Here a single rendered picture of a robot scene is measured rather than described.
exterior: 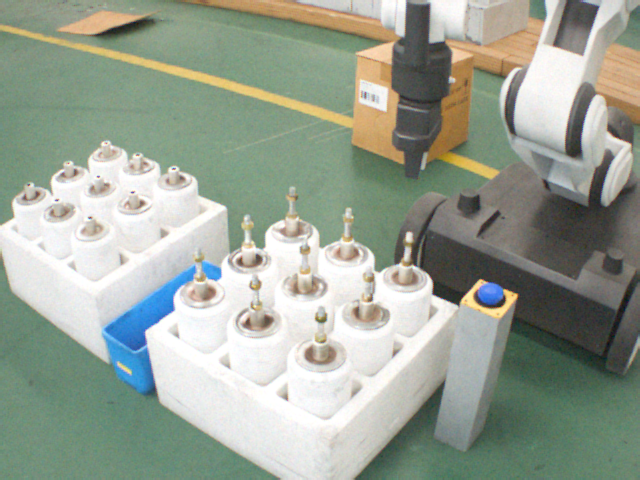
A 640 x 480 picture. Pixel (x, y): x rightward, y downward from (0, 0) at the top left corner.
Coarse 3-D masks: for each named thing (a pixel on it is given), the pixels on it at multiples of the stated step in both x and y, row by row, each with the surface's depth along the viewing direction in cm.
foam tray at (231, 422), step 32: (448, 320) 124; (160, 352) 119; (192, 352) 116; (224, 352) 116; (416, 352) 117; (448, 352) 131; (160, 384) 125; (192, 384) 118; (224, 384) 111; (256, 384) 110; (352, 384) 112; (384, 384) 110; (416, 384) 123; (192, 416) 123; (224, 416) 116; (256, 416) 110; (288, 416) 104; (352, 416) 105; (384, 416) 115; (256, 448) 115; (288, 448) 109; (320, 448) 103; (352, 448) 109
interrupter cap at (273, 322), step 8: (240, 312) 113; (248, 312) 113; (264, 312) 113; (272, 312) 113; (240, 320) 111; (248, 320) 112; (272, 320) 112; (280, 320) 112; (240, 328) 110; (248, 328) 110; (256, 328) 110; (264, 328) 110; (272, 328) 110; (280, 328) 111; (248, 336) 108; (256, 336) 108; (264, 336) 108
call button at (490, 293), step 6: (480, 288) 106; (486, 288) 106; (492, 288) 106; (498, 288) 106; (480, 294) 105; (486, 294) 105; (492, 294) 105; (498, 294) 105; (486, 300) 105; (492, 300) 105; (498, 300) 105
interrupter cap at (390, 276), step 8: (384, 272) 122; (392, 272) 123; (416, 272) 123; (424, 272) 123; (384, 280) 121; (392, 280) 121; (416, 280) 121; (424, 280) 121; (392, 288) 119; (400, 288) 119; (408, 288) 119; (416, 288) 119
